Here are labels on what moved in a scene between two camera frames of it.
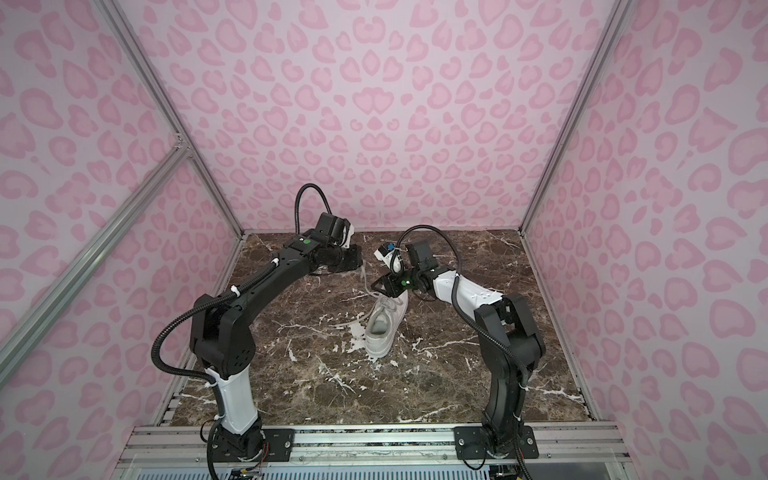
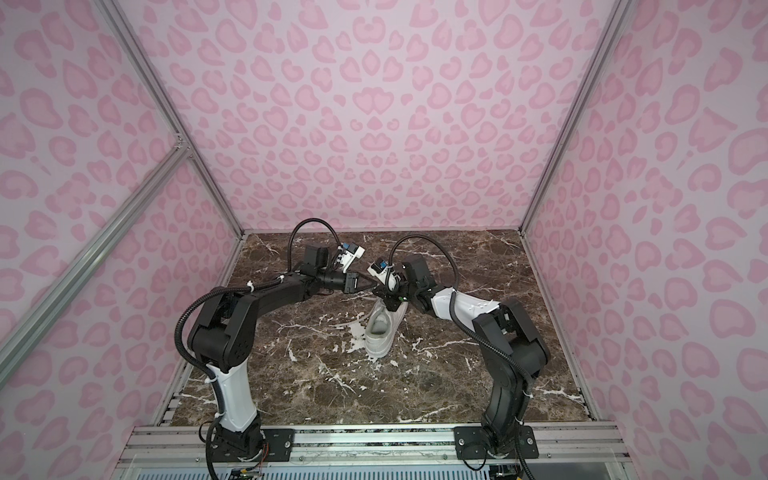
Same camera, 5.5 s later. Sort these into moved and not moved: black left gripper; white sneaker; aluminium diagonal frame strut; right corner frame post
Moved: black left gripper
Not moved: aluminium diagonal frame strut; right corner frame post; white sneaker
